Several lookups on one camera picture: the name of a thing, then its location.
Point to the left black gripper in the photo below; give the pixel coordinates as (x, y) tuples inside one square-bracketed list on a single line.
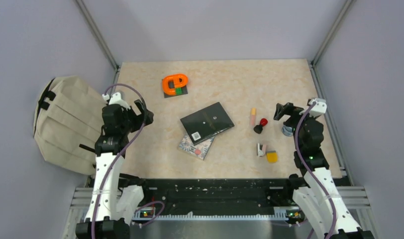
[(139, 118)]

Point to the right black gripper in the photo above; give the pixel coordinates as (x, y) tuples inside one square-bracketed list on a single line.
[(287, 109)]

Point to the beige canvas backpack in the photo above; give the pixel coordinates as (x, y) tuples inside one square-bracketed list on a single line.
[(67, 123)]

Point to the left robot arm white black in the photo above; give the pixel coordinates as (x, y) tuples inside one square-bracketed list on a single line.
[(104, 220)]

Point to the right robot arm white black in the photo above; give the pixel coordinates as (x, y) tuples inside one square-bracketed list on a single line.
[(315, 193)]

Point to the blue patterned tape roll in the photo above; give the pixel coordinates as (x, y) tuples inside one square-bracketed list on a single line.
[(287, 131)]

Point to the red black stamp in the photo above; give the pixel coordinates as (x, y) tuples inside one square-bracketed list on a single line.
[(259, 127)]

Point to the yellow eraser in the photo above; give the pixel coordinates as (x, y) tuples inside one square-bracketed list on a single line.
[(272, 156)]

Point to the orange toy on grey base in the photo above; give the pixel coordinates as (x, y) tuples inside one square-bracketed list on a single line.
[(174, 85)]

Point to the floral patterned notebook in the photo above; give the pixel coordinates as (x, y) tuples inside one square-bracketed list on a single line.
[(198, 151)]

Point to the black notebook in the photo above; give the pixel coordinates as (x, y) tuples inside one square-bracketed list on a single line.
[(207, 123)]

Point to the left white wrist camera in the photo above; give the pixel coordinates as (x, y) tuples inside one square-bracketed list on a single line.
[(116, 99)]

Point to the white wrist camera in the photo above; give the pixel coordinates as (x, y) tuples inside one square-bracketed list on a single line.
[(319, 107), (116, 99)]

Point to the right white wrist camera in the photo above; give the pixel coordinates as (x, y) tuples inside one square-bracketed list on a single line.
[(319, 107)]

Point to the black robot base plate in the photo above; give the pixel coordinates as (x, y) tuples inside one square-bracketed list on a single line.
[(217, 197)]

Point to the aluminium frame rails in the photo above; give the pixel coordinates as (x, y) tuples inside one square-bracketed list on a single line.
[(354, 197)]

